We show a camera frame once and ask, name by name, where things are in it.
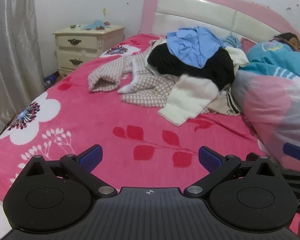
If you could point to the cream nightstand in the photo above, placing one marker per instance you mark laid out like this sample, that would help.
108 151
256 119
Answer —
90 42

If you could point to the pink floral blanket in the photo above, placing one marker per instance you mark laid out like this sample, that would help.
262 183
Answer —
90 120

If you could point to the teal printed blanket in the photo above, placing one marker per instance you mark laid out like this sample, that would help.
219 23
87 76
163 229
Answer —
277 57

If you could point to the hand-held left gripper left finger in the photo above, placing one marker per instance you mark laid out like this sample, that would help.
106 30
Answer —
92 156

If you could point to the yellow wall sticker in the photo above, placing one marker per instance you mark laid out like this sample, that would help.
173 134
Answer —
104 11

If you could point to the blue cloth on nightstand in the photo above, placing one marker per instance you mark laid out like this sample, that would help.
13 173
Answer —
93 25

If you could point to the black garment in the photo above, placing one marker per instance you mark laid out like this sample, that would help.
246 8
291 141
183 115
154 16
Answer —
215 70

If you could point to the light blue t-shirt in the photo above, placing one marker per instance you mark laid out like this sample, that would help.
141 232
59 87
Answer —
190 45

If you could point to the cream sweater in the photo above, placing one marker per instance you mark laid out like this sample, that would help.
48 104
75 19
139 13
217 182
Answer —
187 97

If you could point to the pink checked garment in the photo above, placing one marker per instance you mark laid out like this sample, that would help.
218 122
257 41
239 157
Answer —
145 87

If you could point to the blue object on floor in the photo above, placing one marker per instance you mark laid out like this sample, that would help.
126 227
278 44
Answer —
51 80

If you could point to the pink and white headboard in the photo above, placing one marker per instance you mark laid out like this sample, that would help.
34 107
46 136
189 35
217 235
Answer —
190 12

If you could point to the pale blue cloth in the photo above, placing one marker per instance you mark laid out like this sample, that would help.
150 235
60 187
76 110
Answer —
231 42

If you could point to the beige striped garment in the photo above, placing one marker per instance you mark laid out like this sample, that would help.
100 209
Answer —
222 105

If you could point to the pink pillow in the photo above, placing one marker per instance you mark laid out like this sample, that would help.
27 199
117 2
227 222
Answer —
247 46

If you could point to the pink sleeved arm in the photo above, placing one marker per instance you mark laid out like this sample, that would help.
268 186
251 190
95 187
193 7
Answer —
265 110

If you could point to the small orange toy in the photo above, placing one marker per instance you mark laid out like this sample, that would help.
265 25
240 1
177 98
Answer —
107 24

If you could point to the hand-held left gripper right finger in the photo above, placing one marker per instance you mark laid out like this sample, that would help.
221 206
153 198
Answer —
210 158

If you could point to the grey curtain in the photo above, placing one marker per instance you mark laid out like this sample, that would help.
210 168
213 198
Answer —
12 55

